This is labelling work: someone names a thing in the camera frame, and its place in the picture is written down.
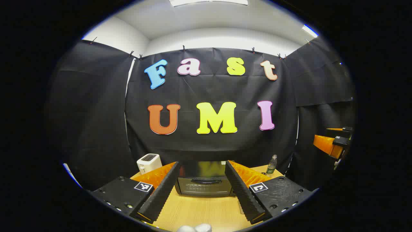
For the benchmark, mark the black electric oven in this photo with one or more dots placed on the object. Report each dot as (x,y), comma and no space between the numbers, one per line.
(204,183)

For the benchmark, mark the ceiling light panel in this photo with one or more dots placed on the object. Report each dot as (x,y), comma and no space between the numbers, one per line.
(209,2)
(309,31)

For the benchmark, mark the clear plastic water bottle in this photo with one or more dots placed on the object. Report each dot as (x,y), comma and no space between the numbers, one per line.
(271,166)

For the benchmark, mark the black backdrop cloth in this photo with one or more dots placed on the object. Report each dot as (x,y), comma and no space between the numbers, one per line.
(209,145)

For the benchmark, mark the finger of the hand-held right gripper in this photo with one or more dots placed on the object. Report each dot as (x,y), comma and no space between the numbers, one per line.
(325,144)
(347,132)

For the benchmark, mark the white toaster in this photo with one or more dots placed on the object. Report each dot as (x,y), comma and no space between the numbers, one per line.
(148,162)

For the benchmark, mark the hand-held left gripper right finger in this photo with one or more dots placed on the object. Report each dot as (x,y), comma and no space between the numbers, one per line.
(243,193)

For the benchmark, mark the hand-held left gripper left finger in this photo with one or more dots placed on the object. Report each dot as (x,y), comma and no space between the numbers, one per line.
(162,193)

